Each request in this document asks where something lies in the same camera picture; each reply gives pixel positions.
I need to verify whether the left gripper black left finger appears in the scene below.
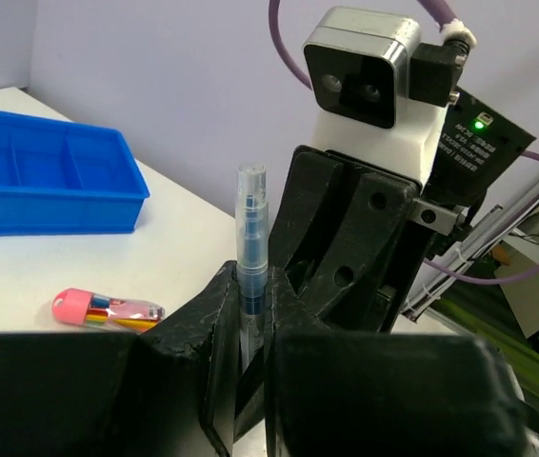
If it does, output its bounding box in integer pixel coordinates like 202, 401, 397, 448
0, 262, 239, 456

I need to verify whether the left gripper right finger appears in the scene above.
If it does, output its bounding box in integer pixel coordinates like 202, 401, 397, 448
264, 268, 539, 456

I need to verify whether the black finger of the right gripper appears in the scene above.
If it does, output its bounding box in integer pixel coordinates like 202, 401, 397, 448
269, 146, 344, 286

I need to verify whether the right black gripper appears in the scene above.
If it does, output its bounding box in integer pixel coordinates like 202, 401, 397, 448
292, 88, 536, 331

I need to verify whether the blue thin pen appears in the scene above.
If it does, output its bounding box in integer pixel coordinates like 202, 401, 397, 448
235, 164, 270, 369

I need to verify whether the pink cap glue tube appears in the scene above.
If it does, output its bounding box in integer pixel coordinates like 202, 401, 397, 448
50, 288, 166, 333

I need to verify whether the blue compartment tray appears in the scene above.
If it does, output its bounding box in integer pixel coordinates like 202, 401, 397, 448
0, 111, 150, 236

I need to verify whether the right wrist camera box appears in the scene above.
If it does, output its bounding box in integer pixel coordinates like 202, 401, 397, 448
303, 1, 477, 186

